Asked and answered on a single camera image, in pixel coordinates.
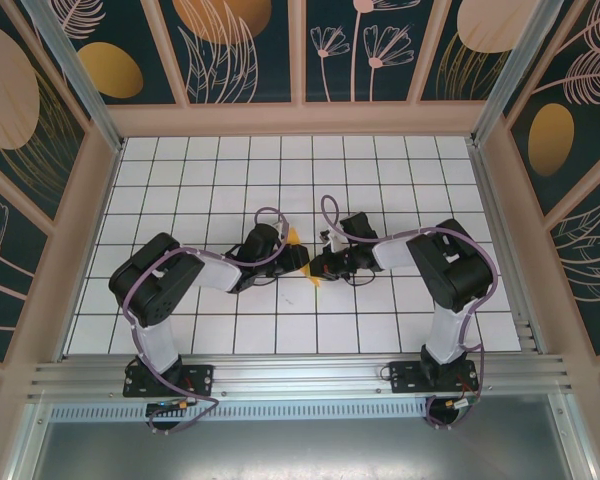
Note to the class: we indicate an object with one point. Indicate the wall panel with pink leaves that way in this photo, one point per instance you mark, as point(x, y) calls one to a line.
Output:
point(590, 260)

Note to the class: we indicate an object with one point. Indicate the grey metal plate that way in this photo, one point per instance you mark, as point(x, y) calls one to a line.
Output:
point(300, 450)

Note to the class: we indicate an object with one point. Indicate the wall panel with pink flowers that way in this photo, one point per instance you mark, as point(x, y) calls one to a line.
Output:
point(380, 50)

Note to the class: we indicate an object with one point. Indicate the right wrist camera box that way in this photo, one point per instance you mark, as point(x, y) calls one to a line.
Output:
point(337, 243)

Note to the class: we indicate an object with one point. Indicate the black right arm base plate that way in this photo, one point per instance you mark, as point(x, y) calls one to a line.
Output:
point(405, 375)

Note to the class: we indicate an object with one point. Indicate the wall panel with feather outlines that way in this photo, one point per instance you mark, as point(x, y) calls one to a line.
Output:
point(550, 140)

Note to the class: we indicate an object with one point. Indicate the wall panel with beige oval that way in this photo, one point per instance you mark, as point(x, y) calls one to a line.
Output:
point(480, 30)

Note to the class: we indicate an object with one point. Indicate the aluminium mounting rail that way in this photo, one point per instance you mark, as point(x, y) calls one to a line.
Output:
point(300, 375)

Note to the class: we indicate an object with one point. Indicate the aluminium corner post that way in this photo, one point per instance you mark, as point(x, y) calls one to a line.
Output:
point(80, 85)
point(510, 75)

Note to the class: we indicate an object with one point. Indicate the wall panel with orange oval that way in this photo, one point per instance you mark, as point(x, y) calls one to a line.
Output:
point(110, 70)

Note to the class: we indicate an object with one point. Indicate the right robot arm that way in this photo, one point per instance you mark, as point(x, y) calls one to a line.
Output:
point(455, 280)

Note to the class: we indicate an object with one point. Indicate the yellow cloth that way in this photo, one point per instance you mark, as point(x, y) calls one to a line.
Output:
point(294, 236)

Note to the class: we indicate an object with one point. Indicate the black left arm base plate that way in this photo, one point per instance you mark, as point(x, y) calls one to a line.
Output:
point(200, 375)

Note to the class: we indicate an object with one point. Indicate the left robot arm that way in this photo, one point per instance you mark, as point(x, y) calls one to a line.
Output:
point(160, 340)

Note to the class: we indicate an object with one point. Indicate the aluminium side rail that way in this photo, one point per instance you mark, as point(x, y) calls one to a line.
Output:
point(495, 225)

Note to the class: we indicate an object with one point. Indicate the wall panel with tulip outline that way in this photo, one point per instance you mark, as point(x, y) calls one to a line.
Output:
point(0, 260)

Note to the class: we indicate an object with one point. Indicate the wall panel with leaf outlines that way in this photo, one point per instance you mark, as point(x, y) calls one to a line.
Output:
point(230, 50)

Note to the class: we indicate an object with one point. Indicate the wall panel with beige circle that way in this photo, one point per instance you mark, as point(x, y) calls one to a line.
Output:
point(10, 85)

